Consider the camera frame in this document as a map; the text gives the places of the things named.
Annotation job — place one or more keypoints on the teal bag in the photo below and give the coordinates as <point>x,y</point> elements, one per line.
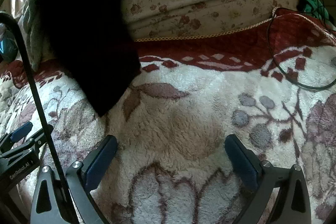
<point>5,47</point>

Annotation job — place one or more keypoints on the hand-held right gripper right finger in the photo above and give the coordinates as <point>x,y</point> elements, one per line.
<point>241,162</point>

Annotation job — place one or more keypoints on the white and red fleece blanket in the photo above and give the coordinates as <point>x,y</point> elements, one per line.
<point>183,121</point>

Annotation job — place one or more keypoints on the grey-green knit cloth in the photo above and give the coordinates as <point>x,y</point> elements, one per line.
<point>32,29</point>

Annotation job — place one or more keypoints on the black pants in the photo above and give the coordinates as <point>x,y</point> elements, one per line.
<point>86,43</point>

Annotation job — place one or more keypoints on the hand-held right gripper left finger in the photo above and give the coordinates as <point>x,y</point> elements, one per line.
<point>101,161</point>

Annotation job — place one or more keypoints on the green cloth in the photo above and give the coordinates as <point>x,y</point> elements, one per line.
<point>312,3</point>

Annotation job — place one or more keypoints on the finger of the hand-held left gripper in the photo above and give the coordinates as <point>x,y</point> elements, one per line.
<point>21,132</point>
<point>31,142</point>

